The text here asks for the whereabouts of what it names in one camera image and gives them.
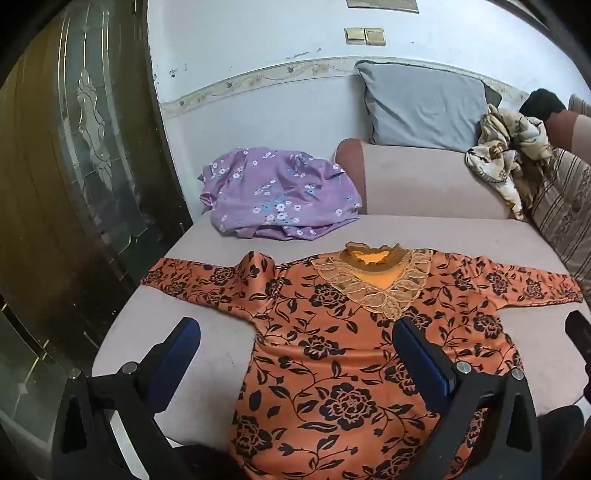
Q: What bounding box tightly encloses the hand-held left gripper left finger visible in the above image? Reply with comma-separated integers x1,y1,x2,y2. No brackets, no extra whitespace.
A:
51,316,202,480

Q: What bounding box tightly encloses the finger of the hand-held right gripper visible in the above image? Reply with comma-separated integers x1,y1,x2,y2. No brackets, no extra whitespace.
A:
566,310,591,402

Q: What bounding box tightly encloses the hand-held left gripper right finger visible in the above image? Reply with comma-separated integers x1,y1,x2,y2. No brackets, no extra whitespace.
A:
392,316,542,480

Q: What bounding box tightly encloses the orange black floral blouse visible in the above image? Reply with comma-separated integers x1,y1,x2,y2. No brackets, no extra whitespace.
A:
141,241,585,480

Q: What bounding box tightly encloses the brown striped pillow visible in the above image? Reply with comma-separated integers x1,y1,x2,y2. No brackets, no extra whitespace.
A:
526,148,591,289

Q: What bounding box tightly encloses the pink quilted sofa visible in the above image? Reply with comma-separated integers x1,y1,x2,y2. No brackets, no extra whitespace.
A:
91,95,591,462

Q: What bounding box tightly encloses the purple floral cloth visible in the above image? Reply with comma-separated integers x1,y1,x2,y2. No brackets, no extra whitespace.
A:
198,147,363,240

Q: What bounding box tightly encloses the beige floral blanket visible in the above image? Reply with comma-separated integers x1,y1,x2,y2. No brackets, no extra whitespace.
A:
465,104,555,222

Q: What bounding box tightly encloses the wooden door with glass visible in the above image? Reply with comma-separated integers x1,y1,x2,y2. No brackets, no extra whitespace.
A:
0,0,192,462

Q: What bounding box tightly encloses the black cloth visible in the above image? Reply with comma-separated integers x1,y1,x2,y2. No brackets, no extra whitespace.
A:
519,89,568,121

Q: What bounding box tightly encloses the grey pillow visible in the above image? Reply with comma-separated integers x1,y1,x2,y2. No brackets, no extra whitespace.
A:
355,60,490,153

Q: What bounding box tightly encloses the wall panel box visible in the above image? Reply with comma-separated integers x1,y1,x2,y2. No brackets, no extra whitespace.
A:
379,0,420,14

